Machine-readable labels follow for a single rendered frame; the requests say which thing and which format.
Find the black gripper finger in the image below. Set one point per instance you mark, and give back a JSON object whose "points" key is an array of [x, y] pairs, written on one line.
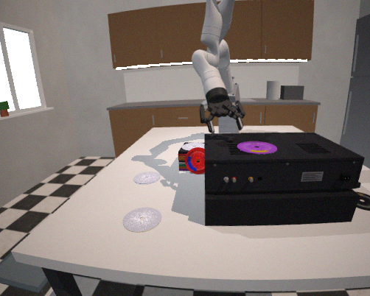
{"points": [[211, 116], [237, 115]]}

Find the pink cd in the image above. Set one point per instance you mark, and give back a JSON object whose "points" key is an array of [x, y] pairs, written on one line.
{"points": [[250, 147]]}

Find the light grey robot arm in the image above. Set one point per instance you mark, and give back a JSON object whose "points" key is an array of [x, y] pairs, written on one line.
{"points": [[217, 57]]}

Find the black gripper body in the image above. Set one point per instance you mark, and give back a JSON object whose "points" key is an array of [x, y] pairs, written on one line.
{"points": [[218, 96]]}

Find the red cd with blue mark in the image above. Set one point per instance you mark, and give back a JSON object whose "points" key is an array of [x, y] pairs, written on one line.
{"points": [[191, 160]]}

